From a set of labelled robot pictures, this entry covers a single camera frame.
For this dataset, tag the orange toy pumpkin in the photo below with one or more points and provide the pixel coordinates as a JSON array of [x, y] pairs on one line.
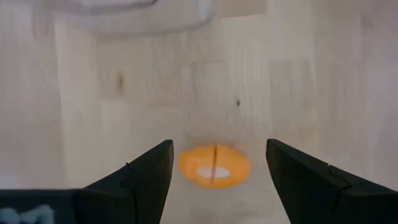
[[192, 165]]

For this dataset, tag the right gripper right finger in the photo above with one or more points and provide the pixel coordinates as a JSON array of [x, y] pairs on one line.
[[311, 193]]

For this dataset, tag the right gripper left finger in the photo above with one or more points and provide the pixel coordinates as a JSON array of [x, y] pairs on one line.
[[130, 193]]

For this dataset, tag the clear plastic storage bin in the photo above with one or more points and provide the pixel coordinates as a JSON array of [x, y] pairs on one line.
[[124, 21]]

